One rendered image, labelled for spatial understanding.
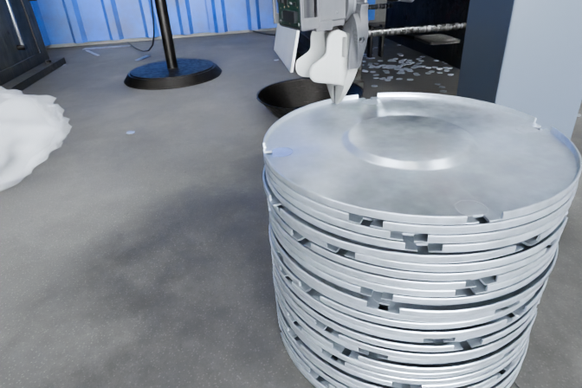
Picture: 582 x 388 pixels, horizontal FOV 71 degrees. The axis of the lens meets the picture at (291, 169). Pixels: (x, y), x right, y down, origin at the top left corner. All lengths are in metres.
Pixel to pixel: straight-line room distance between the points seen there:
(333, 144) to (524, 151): 0.18
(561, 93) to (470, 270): 0.69
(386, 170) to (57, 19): 2.63
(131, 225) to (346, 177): 0.50
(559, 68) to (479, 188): 0.64
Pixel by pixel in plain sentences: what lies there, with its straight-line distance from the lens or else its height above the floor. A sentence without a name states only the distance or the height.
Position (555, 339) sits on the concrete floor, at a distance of 0.59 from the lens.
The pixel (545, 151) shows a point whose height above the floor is 0.24.
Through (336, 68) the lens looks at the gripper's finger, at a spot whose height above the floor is 0.29.
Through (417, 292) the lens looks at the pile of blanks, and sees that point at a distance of 0.34.
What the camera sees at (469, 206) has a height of 0.24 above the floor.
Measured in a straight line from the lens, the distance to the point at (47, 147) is 1.01.
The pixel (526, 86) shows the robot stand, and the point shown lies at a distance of 0.94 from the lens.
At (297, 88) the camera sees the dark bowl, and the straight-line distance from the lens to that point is 1.28.
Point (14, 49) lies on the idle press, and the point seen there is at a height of 0.13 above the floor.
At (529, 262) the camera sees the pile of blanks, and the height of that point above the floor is 0.18.
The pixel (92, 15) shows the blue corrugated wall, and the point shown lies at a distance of 2.81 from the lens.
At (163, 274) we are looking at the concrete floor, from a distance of 0.65.
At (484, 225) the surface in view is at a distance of 0.31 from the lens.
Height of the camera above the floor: 0.40
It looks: 27 degrees down
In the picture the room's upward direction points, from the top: 3 degrees counter-clockwise
